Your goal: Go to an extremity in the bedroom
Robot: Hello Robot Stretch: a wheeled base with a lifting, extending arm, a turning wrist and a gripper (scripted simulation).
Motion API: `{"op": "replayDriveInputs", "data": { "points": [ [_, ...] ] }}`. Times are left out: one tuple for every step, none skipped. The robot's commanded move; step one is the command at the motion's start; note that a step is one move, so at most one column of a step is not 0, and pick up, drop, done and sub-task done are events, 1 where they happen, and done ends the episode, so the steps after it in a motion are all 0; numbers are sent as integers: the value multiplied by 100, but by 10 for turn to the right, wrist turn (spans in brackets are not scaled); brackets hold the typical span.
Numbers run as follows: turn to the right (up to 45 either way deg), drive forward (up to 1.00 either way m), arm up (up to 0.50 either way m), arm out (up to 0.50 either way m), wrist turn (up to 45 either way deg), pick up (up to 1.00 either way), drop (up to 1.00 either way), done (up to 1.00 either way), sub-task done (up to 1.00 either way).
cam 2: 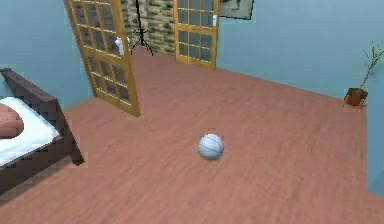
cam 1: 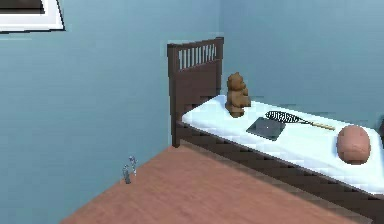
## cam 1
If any black tennis racket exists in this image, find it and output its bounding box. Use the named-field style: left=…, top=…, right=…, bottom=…
left=265, top=110, right=336, bottom=132

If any brown teddy bear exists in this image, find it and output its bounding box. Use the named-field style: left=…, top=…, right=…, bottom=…
left=224, top=71, right=252, bottom=119

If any grey closed laptop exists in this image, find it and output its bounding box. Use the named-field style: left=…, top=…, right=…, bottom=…
left=245, top=116, right=287, bottom=142

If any orange basketball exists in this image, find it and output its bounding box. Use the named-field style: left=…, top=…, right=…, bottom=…
left=336, top=124, right=372, bottom=166

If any dark brown wooden bed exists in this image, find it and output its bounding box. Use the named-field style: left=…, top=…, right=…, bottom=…
left=166, top=36, right=384, bottom=223

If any white framed wall picture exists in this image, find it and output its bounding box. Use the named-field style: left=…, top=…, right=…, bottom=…
left=0, top=0, right=66, bottom=34

